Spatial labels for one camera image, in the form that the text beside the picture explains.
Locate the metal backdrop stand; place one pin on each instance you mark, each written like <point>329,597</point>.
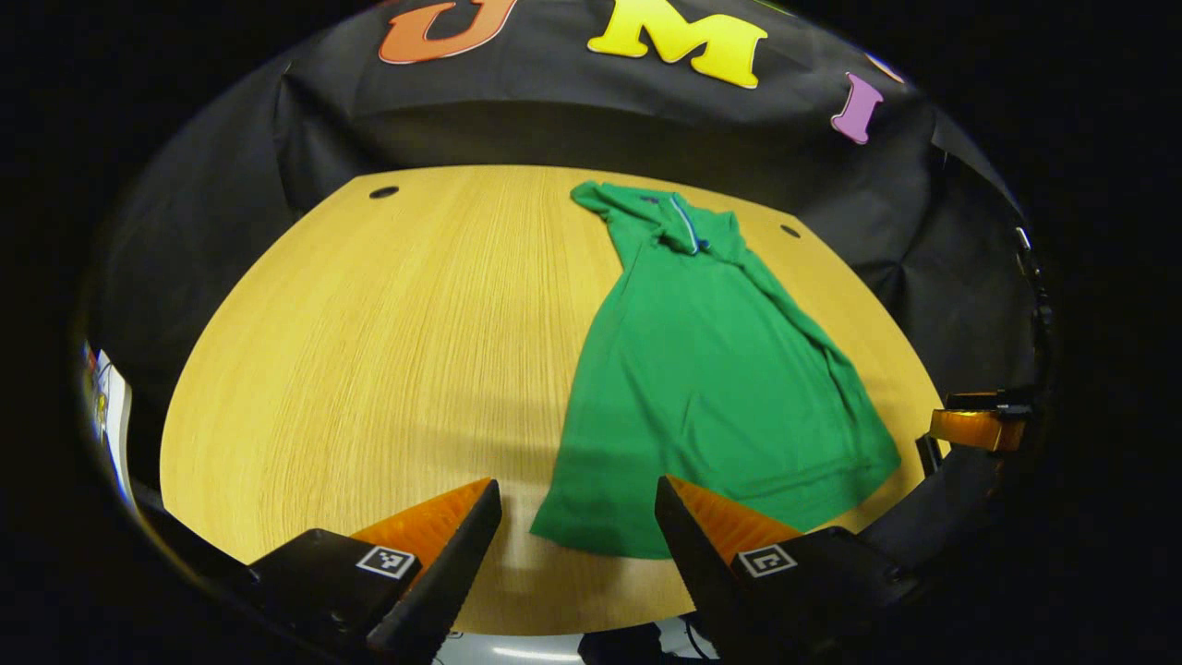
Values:
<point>1032,277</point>

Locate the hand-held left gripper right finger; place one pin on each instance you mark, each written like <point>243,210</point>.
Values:
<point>697,573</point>

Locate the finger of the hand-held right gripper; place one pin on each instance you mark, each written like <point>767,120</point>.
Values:
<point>974,428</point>

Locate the green T-shirt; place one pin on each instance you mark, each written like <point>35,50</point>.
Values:
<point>702,369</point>

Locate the black backdrop cloth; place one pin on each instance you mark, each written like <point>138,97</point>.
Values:
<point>554,129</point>

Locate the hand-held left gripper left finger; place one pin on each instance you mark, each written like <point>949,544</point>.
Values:
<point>457,573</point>

